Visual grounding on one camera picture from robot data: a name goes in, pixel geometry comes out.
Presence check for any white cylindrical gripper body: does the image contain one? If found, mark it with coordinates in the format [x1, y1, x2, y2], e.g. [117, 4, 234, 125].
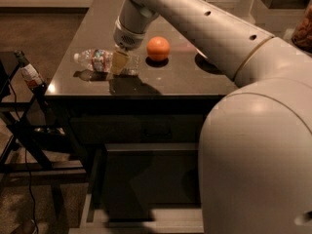
[113, 0, 158, 50]

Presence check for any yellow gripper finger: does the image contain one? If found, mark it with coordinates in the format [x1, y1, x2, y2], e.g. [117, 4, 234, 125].
[110, 51, 130, 75]

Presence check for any clear plastic water bottle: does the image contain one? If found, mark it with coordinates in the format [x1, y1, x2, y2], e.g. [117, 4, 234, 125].
[73, 49, 139, 76]

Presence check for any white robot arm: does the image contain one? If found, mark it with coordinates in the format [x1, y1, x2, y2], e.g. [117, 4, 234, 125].
[114, 0, 312, 234]

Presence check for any dark soda bottle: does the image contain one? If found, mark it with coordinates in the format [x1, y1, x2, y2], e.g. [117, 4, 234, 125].
[15, 50, 47, 96]

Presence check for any closed dark top drawer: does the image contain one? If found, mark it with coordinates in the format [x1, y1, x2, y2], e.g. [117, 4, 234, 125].
[70, 114, 204, 144]

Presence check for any open grey middle drawer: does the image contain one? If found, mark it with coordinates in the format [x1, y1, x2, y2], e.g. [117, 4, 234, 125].
[68, 143, 204, 234]

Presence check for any orange fruit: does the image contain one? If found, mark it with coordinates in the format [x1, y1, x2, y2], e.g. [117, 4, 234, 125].
[146, 36, 170, 61]

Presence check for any black metal side stand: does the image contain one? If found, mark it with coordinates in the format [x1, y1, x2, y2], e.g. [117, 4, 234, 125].
[0, 52, 83, 174]

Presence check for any jar of brown snacks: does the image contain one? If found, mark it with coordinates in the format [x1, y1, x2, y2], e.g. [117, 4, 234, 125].
[292, 2, 312, 53]

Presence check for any black cable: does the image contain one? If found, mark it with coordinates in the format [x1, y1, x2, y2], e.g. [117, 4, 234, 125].
[8, 78, 40, 234]

